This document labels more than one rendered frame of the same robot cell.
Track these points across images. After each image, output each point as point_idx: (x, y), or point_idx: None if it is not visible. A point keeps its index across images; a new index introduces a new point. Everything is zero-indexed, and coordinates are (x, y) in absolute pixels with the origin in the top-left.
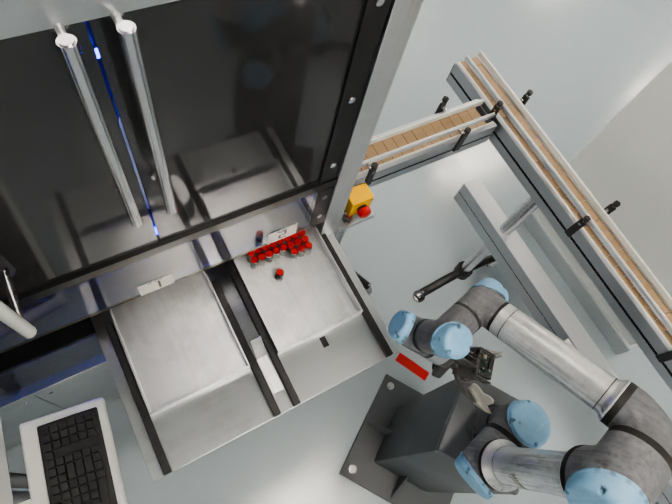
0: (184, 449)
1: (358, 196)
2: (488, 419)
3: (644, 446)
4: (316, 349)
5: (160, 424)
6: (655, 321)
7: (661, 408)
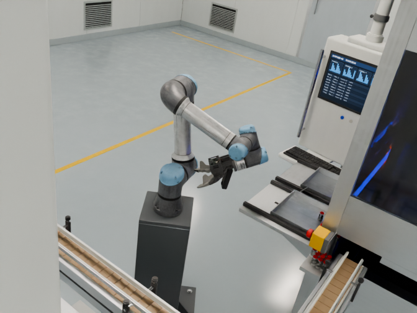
0: (298, 166)
1: (321, 230)
2: None
3: (182, 82)
4: (278, 200)
5: (313, 170)
6: (77, 246)
7: (172, 92)
